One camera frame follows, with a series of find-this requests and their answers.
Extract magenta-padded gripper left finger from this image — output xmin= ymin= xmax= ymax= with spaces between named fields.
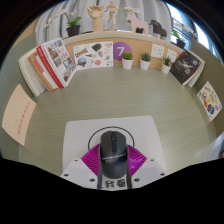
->
xmin=59 ymin=143 xmax=103 ymax=190

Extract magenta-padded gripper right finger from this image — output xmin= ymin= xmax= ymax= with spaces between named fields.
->
xmin=125 ymin=143 xmax=167 ymax=190

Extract dark grey computer mouse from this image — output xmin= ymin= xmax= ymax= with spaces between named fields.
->
xmin=99 ymin=130 xmax=130 ymax=181

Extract pale pink paper card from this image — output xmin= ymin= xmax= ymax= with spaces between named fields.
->
xmin=1 ymin=83 xmax=37 ymax=147

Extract food sticker sheet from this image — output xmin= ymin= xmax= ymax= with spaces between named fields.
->
xmin=197 ymin=80 xmax=223 ymax=122

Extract small plant in white pot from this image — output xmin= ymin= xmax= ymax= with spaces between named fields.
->
xmin=161 ymin=55 xmax=173 ymax=75
xmin=139 ymin=52 xmax=152 ymax=71
xmin=121 ymin=51 xmax=134 ymax=70

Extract white books stack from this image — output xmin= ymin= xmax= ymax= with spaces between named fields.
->
xmin=186 ymin=53 xmax=206 ymax=88

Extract white and brown books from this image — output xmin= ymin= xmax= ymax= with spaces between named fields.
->
xmin=18 ymin=49 xmax=56 ymax=98

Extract black cover book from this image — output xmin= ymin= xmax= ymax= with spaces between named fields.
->
xmin=169 ymin=50 xmax=203 ymax=85

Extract red-spined photo magazine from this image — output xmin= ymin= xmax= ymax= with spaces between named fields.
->
xmin=35 ymin=37 xmax=77 ymax=89

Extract white assorted sticker sheet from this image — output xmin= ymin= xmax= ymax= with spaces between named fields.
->
xmin=72 ymin=41 xmax=115 ymax=71

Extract purple round number sign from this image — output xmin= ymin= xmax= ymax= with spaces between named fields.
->
xmin=112 ymin=41 xmax=133 ymax=62

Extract light wood desk backboard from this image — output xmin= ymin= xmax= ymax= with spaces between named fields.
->
xmin=61 ymin=30 xmax=188 ymax=69

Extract white orchid in black pot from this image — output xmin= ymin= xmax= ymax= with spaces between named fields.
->
xmin=171 ymin=24 xmax=198 ymax=50
xmin=44 ymin=9 xmax=83 ymax=38

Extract dark horse figurine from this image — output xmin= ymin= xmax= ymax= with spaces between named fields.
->
xmin=148 ymin=19 xmax=168 ymax=38

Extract pink horse figurine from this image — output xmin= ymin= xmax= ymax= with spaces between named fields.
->
xmin=126 ymin=13 xmax=150 ymax=35

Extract wooden hand model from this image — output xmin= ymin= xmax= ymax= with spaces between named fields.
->
xmin=87 ymin=4 xmax=105 ymax=33

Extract wooden artist mannequin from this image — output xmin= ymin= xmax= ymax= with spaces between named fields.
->
xmin=104 ymin=0 xmax=121 ymax=32

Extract white orchid plant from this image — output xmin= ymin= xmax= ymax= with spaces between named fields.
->
xmin=123 ymin=5 xmax=141 ymax=24

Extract grey curtain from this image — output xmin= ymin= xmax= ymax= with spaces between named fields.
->
xmin=34 ymin=0 xmax=173 ymax=38

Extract white wall socket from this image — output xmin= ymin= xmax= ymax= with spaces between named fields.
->
xmin=150 ymin=43 xmax=166 ymax=60
xmin=165 ymin=48 xmax=178 ymax=64

